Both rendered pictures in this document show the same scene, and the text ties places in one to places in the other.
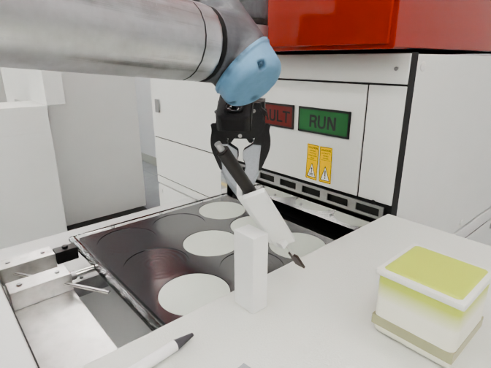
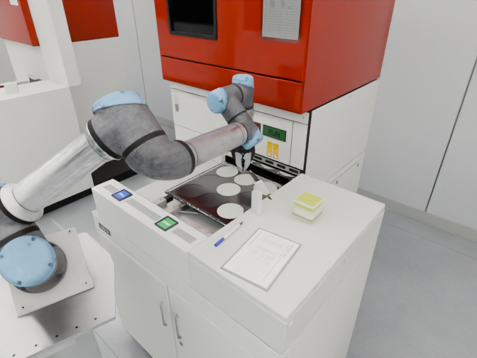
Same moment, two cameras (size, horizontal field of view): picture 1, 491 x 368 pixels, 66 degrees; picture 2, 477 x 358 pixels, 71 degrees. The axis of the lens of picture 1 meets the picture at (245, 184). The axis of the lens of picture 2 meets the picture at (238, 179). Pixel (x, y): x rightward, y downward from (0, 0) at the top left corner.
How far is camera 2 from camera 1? 0.74 m
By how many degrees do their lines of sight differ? 14
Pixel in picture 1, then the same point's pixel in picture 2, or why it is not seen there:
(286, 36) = (258, 98)
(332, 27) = (278, 100)
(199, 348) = (245, 225)
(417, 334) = (303, 216)
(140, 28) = (231, 144)
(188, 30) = (239, 138)
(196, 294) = (231, 211)
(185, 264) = (222, 199)
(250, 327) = (258, 219)
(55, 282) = (175, 211)
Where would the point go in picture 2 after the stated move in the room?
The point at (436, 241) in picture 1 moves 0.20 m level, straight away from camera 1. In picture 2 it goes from (317, 185) to (326, 163)
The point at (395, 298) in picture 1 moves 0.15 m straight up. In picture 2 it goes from (298, 207) to (302, 166)
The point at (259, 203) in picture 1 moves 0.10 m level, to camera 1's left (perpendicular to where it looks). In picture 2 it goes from (260, 184) to (228, 186)
